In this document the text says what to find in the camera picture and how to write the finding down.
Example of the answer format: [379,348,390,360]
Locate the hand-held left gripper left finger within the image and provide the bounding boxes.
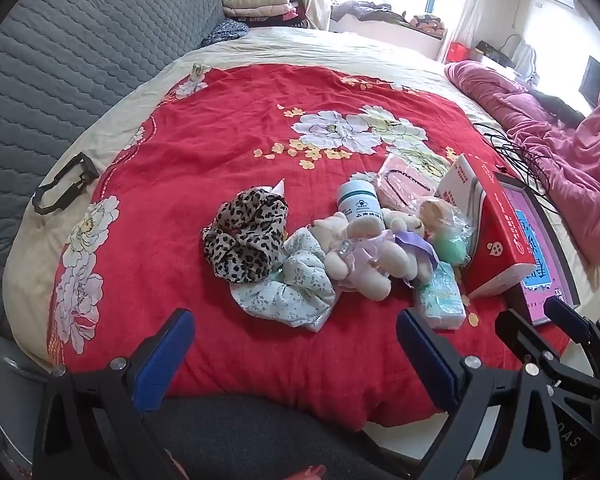
[32,308,197,480]

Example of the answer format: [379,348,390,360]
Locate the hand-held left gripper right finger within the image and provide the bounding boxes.
[396,308,566,480]

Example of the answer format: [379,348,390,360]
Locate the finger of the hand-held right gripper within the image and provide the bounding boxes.
[495,309,600,401]
[544,296,600,361]

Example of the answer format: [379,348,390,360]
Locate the green tissue pack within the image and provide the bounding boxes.
[412,261,467,331]

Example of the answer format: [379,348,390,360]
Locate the green doll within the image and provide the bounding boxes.
[415,197,476,267]

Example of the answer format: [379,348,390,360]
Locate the white floral scrunchie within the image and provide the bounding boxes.
[230,227,337,333]

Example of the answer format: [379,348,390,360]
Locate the leopard print scrunchie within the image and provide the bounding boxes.
[201,186,289,283]

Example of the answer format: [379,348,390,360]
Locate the pink plastic pouch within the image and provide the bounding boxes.
[370,152,453,211]

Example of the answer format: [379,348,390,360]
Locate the pink quilt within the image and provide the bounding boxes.
[444,60,600,266]

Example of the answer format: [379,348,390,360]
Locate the person's dark trousers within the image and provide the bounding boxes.
[145,394,431,480]

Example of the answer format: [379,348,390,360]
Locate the white bottle teal cap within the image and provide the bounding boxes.
[336,172,385,222]

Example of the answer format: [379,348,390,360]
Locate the red floral blanket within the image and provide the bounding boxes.
[45,62,571,431]

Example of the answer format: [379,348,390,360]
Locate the black plastic clip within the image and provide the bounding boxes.
[31,152,100,216]

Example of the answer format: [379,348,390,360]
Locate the black garment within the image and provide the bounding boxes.
[530,87,586,128]

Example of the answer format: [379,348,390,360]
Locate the black monitor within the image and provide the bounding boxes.
[579,56,600,116]

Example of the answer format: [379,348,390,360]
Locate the black device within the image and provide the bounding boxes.
[475,40,511,66]

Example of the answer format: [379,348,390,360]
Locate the small red box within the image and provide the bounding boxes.
[445,42,473,63]

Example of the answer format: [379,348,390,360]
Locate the blue patterned cloth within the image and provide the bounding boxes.
[200,19,253,47]

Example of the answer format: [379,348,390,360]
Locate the grey quilted cover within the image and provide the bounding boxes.
[0,0,226,341]

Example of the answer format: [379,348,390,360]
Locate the cream bedsheet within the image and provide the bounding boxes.
[2,25,600,376]

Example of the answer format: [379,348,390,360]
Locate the clothes pile on sill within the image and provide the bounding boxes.
[330,0,446,38]

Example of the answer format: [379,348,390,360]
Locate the stack of folded clothes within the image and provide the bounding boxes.
[222,0,311,28]

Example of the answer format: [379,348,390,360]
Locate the black cables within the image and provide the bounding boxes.
[472,122,561,211]

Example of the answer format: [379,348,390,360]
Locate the white wire chair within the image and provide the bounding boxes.
[505,35,538,73]

